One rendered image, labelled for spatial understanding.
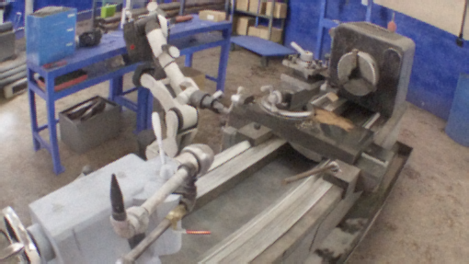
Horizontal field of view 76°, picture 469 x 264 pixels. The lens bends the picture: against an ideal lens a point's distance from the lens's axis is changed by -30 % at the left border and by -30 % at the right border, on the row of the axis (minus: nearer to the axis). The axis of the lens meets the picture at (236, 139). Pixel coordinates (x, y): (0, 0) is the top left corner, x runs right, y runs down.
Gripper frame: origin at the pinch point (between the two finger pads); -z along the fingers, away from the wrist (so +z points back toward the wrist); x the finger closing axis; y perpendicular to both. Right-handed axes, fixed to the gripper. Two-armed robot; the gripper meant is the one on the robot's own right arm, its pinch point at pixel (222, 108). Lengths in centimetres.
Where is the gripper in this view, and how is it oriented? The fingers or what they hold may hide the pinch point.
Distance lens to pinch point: 212.7
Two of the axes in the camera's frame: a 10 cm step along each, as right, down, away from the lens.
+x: 3.8, 3.2, 8.7
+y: -4.7, 8.7, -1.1
